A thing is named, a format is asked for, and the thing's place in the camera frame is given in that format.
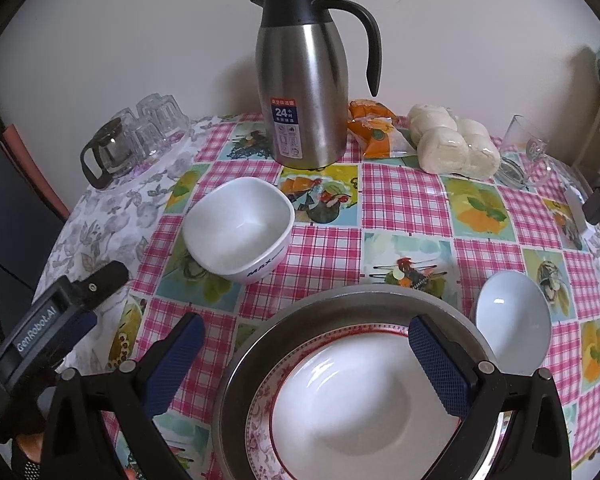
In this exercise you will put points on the orange chair back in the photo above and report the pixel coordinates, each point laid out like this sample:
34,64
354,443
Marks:
30,170

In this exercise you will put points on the clear glass mug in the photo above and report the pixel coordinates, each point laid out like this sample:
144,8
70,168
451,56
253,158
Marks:
525,152

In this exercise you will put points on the stainless steel basin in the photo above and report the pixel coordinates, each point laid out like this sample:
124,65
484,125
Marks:
260,345

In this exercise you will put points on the red rim white bowl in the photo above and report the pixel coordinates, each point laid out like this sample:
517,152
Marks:
355,410

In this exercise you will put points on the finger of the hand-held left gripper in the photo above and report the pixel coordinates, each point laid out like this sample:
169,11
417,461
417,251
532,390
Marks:
107,280

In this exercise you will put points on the black power adapter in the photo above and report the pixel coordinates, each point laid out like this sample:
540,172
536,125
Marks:
597,205

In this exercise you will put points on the clear glass cup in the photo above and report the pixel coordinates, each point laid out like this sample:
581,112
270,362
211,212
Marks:
130,120
152,140
165,110

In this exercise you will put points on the stainless steel thermos jug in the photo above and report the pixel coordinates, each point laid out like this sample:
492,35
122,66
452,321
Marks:
305,85

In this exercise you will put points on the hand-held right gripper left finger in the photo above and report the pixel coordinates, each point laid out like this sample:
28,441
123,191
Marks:
175,360

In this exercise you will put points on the small square white bowl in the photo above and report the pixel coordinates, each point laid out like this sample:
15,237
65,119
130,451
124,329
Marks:
235,230

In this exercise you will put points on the orange snack packet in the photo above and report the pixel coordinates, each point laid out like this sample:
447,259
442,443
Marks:
375,130

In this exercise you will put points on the bag of steamed buns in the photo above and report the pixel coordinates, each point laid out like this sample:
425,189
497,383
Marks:
450,145

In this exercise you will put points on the floral rim white plate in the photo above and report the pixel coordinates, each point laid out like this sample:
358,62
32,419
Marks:
258,425

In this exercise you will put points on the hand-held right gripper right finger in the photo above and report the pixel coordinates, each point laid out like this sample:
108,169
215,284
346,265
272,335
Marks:
437,365

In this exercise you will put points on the light blue bowl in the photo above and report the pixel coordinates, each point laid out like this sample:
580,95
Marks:
512,320

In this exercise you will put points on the pink checked fruit tablecloth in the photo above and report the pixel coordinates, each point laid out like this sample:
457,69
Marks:
405,200

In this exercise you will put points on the small white box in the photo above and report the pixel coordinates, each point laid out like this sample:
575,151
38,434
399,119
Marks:
575,210

